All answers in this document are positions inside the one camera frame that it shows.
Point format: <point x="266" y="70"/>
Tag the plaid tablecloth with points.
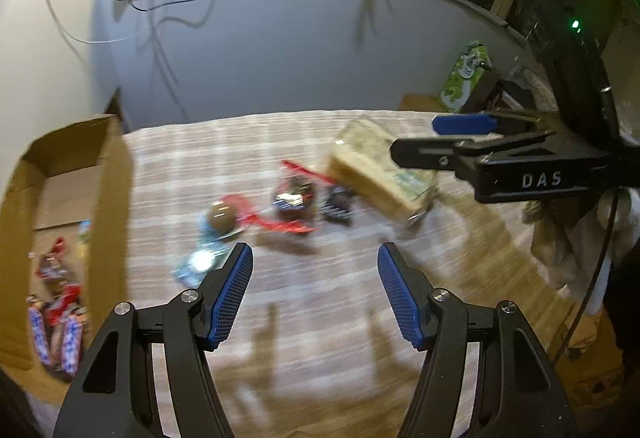
<point x="310" y="368"/>

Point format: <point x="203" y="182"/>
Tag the green drink carton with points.
<point x="465" y="77"/>

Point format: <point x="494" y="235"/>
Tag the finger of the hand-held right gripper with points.
<point x="425" y="150"/>
<point x="460" y="123"/>

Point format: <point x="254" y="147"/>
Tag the clear pack of wafers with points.
<point x="370" y="162"/>

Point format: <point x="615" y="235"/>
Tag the dark wooden furniture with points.
<point x="510" y="92"/>

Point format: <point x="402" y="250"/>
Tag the dark candy packet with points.
<point x="337" y="205"/>

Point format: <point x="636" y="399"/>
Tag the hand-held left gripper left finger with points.
<point x="232" y="293"/>

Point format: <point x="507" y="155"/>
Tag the blue white snack bar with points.
<point x="40" y="338"/>

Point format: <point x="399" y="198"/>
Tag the cardboard box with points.
<point x="115" y="178"/>

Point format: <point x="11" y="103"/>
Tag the person's right hand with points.
<point x="565" y="248"/>

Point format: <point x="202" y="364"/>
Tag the black blue chocolate bar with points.
<point x="70" y="343"/>

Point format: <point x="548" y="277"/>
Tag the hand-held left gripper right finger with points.
<point x="400" y="293"/>

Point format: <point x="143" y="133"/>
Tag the red snack wrapper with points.
<point x="65" y="298"/>

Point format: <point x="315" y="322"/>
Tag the brown ball candy red wrapper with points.
<point x="222" y="217"/>

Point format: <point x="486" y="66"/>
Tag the brown cardboard carton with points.
<point x="595" y="383"/>

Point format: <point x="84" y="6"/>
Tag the teal candy packet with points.
<point x="197" y="263"/>

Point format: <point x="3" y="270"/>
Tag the red clear dark candy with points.
<point x="295" y="198"/>

